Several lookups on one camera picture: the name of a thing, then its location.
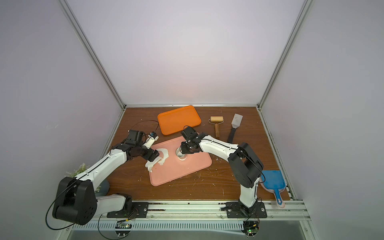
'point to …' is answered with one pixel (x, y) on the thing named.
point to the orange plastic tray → (174, 120)
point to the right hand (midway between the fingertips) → (184, 146)
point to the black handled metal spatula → (236, 122)
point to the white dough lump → (150, 164)
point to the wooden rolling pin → (216, 120)
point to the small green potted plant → (80, 168)
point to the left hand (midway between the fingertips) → (154, 148)
